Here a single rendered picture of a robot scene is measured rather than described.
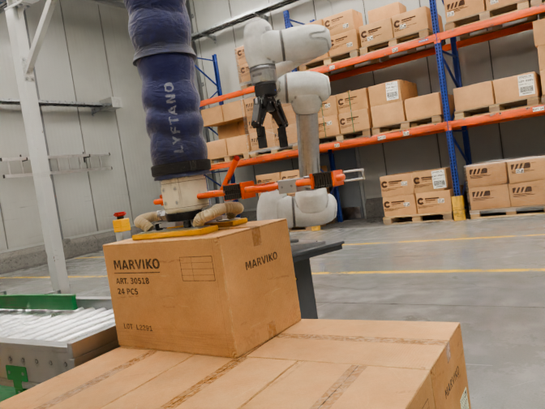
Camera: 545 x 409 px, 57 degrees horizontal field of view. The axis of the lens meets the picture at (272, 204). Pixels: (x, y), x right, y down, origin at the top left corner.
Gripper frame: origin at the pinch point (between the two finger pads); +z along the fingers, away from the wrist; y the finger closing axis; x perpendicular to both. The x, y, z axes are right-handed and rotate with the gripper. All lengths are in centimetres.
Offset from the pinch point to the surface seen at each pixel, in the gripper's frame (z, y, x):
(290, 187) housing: 15.3, 3.5, 6.2
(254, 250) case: 35.0, 5.6, -10.6
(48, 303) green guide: 62, -19, -173
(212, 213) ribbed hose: 20.3, 10.3, -22.4
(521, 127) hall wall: -14, -834, -6
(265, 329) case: 63, 6, -11
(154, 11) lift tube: -53, 10, -35
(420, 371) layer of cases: 67, 21, 47
